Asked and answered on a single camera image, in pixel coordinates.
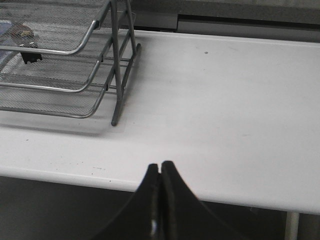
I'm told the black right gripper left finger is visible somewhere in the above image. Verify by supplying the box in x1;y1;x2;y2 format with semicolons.
93;163;160;240

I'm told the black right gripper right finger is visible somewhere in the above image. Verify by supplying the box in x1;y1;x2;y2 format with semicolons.
161;161;243;240

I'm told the silver mesh tray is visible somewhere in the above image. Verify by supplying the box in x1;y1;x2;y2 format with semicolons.
0;52;109;93
0;0;125;55
0;84;106;118

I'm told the red emergency stop button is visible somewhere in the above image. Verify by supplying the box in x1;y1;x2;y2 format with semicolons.
9;23;43;64

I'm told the white table leg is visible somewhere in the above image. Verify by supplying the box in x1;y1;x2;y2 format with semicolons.
284;212;300;240

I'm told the grey metal rack frame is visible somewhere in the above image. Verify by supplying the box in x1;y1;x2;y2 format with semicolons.
105;0;142;126

